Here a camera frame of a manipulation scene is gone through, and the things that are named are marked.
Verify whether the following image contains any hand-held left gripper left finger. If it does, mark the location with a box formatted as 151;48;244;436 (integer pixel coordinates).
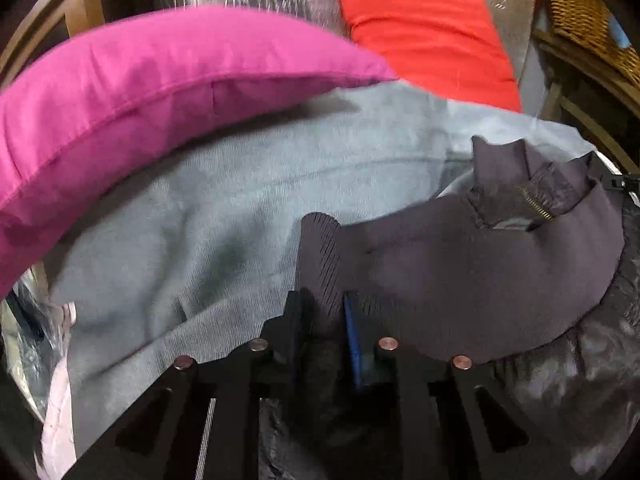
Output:
65;290;313;480

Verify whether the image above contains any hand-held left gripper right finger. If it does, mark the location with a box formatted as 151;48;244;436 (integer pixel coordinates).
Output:
342;293;572;480

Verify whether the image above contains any dark jacket with ribbed collar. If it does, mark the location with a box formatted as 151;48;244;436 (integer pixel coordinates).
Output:
257;136;640;480

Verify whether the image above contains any grey knit sweater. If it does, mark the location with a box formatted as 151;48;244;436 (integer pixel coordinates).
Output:
47;81;601;480

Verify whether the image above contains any pale pink cloth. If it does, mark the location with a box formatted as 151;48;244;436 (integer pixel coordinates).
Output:
37;302;81;480

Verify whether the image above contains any clear plastic bag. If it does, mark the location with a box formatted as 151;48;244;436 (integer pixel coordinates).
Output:
2;267;68;413

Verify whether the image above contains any pink pillow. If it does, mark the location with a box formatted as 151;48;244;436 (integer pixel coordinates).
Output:
0;5;401;298

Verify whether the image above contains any red pillow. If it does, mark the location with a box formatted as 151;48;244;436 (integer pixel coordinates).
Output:
331;0;523;113

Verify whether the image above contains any brown wooden furniture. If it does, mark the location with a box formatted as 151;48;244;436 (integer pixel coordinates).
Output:
0;0;156;86

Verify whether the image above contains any wicker basket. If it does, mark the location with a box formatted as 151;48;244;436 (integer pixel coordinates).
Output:
530;0;640;161

